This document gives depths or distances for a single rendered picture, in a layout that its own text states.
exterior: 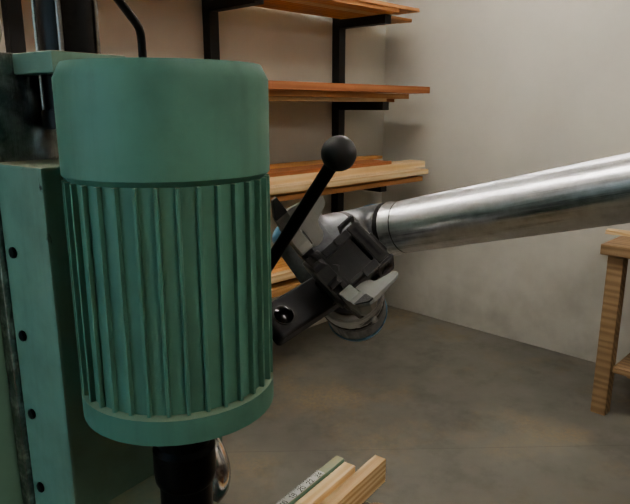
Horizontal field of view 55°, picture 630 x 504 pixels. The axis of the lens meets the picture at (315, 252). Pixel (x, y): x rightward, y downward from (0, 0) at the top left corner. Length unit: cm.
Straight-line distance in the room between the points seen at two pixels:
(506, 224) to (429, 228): 12
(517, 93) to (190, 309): 359
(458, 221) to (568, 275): 306
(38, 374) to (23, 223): 15
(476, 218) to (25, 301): 58
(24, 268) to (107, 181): 18
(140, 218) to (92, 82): 10
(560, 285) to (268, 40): 226
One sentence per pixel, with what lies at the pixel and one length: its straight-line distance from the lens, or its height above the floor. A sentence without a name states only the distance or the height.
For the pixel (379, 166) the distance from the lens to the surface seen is 376.
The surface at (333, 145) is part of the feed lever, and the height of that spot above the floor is 143.
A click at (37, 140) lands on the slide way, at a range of 67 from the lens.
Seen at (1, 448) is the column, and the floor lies 113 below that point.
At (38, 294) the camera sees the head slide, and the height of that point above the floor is 130.
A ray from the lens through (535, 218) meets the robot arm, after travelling 85.
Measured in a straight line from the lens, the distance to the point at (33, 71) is 64.
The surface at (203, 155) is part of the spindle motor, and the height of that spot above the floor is 144.
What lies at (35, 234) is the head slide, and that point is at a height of 136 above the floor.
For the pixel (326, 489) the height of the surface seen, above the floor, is 95.
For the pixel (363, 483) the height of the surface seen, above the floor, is 93.
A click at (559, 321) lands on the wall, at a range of 403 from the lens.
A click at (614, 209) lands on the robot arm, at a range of 82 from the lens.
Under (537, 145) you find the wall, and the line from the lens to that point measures 392.
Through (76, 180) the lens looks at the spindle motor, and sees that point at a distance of 51.
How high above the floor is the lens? 147
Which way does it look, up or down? 13 degrees down
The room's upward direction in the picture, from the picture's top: straight up
